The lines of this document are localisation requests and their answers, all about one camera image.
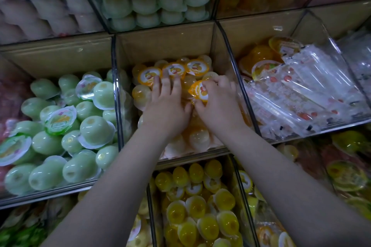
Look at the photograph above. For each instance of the person's right hand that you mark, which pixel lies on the person's right hand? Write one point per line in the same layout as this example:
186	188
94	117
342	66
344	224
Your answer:
220	108

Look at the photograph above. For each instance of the person's left hand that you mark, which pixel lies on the person's left hand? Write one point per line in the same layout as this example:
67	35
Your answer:
165	111

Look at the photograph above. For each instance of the single orange-lid jelly cup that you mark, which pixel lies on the single orange-lid jelly cup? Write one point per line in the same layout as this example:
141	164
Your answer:
201	90

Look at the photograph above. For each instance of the pile of orange-lid jelly cups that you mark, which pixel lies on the pile of orange-lid jelly cups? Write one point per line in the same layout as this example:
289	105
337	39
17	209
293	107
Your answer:
148	76

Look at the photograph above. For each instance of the pile of clear packets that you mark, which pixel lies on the pile of clear packets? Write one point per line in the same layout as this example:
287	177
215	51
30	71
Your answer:
301	87

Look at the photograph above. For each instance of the pile of green jelly cups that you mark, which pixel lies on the pile of green jelly cups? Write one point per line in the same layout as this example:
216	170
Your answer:
75	134

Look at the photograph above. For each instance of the pile of yellow jelly cups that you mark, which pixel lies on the pile of yellow jelly cups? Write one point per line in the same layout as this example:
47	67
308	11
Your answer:
197	209

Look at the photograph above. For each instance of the pile of pale yellow jelly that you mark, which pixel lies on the pile of pale yellow jelly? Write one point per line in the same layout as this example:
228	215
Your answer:
139	226

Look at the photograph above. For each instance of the pile of pastel jelly cups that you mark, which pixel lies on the pile of pastel jelly cups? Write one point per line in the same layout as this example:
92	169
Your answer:
266	235

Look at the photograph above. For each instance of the pile of white jelly sticks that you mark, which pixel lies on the pile of white jelly sticks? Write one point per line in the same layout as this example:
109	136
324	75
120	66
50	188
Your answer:
359	58

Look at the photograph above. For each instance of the row of white jelly cups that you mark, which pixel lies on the row of white jelly cups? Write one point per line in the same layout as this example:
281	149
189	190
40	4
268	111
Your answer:
40	6

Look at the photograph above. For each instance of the green juice pouches pile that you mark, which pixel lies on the green juice pouches pile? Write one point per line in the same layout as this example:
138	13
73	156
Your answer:
23	226

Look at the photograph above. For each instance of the person's left forearm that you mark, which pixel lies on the person's left forearm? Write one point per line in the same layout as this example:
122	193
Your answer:
104	197

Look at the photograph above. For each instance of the person's right forearm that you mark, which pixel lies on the person's right forearm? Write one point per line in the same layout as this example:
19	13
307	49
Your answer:
307	197

